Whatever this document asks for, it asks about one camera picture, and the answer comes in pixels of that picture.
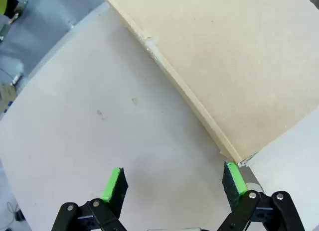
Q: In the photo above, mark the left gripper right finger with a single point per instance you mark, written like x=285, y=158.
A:
x=235, y=183

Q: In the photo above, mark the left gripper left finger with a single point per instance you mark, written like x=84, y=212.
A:
x=112, y=186

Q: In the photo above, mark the yellow black garment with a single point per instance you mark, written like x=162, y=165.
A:
x=6, y=3

